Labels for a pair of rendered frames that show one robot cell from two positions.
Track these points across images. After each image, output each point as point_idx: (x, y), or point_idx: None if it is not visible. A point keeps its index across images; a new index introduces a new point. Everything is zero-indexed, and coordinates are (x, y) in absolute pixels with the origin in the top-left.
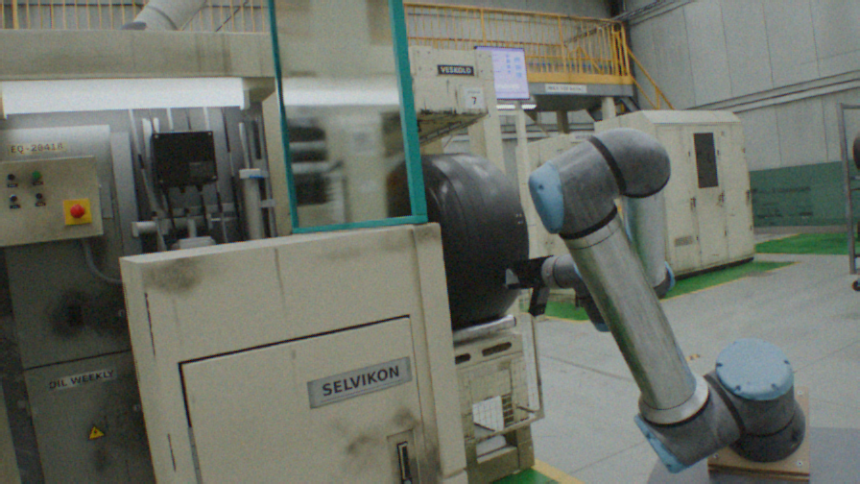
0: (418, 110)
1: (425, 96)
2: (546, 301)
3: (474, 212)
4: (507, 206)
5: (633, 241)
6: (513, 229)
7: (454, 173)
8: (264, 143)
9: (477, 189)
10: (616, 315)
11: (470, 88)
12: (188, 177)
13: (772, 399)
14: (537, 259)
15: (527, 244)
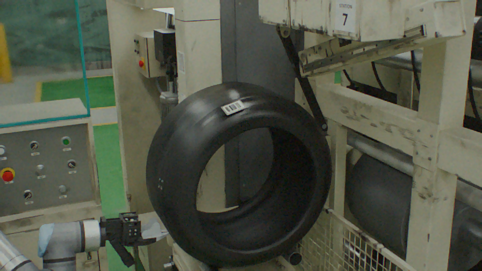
0: (296, 25)
1: (303, 8)
2: (120, 257)
3: (148, 155)
4: (159, 166)
5: None
6: (156, 189)
7: (169, 115)
8: (220, 37)
9: (160, 137)
10: None
11: (343, 0)
12: (159, 58)
13: None
14: (117, 219)
15: (164, 211)
